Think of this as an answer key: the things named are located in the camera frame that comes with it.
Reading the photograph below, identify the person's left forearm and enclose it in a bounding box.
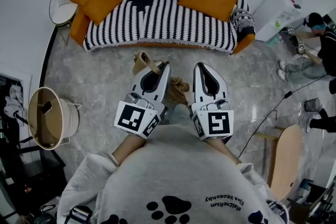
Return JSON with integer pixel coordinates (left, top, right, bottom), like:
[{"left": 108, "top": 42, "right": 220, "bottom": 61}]
[{"left": 111, "top": 133, "right": 148, "bottom": 166}]

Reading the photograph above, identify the black wire wastebasket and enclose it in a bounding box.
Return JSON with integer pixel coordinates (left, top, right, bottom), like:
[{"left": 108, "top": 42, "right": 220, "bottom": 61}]
[{"left": 304, "top": 97, "right": 321, "bottom": 113}]

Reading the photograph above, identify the black smartphone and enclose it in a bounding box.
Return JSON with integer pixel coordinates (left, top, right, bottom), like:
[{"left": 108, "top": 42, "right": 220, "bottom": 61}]
[{"left": 40, "top": 102, "right": 54, "bottom": 116}]

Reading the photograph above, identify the white wire chair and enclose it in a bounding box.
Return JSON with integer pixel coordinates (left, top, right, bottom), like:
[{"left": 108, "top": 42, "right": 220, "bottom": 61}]
[{"left": 49, "top": 0, "right": 80, "bottom": 46}]

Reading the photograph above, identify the framed picture with clothes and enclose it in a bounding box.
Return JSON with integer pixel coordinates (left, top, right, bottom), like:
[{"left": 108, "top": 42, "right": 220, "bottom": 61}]
[{"left": 0, "top": 72, "right": 33, "bottom": 151}]

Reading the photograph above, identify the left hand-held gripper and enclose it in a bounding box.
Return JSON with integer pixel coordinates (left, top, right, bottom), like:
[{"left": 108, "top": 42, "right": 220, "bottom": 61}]
[{"left": 113, "top": 61, "right": 172, "bottom": 140}]

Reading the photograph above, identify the person's light jeans leg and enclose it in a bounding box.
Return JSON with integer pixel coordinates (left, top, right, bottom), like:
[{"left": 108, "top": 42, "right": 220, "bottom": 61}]
[{"left": 165, "top": 103, "right": 194, "bottom": 127}]

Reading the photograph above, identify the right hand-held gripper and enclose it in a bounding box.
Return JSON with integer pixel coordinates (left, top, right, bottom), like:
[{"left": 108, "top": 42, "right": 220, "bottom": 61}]
[{"left": 191, "top": 62, "right": 235, "bottom": 141}]

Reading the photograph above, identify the black white striped blanket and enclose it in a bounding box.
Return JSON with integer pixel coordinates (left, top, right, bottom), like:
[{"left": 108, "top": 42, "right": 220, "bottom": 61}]
[{"left": 83, "top": 0, "right": 250, "bottom": 56}]

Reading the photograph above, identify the person's grey paw-print sweatshirt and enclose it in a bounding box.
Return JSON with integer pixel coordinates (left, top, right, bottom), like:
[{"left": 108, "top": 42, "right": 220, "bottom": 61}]
[{"left": 56, "top": 123, "right": 290, "bottom": 224}]

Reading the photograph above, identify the person's right forearm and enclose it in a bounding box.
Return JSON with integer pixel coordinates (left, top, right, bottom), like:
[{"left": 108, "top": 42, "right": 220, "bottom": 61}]
[{"left": 206, "top": 136, "right": 243, "bottom": 166}]

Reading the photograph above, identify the orange sofa seat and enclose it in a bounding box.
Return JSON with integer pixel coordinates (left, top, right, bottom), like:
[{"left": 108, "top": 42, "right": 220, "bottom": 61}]
[{"left": 70, "top": 0, "right": 257, "bottom": 56}]

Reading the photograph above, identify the round wooden table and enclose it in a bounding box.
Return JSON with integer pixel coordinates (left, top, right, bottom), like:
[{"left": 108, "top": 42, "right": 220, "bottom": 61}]
[{"left": 269, "top": 124, "right": 305, "bottom": 206}]

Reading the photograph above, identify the black low cabinet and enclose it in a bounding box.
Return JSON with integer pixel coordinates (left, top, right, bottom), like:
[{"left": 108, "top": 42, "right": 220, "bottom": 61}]
[{"left": 0, "top": 144, "right": 67, "bottom": 220}]

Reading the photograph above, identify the black white patterned cushion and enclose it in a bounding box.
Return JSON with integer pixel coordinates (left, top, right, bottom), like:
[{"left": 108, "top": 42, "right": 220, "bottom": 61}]
[{"left": 230, "top": 7, "right": 256, "bottom": 35}]

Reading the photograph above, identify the white cabinet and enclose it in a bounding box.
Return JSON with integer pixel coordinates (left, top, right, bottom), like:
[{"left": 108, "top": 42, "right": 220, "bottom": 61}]
[{"left": 255, "top": 0, "right": 312, "bottom": 43}]

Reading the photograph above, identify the beige round side table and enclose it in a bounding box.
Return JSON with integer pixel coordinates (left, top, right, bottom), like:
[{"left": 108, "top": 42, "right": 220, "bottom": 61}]
[{"left": 27, "top": 86, "right": 82, "bottom": 152}]

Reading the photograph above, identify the black cable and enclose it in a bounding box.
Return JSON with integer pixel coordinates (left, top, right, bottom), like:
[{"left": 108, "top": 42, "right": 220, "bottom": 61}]
[{"left": 237, "top": 70, "right": 336, "bottom": 159}]

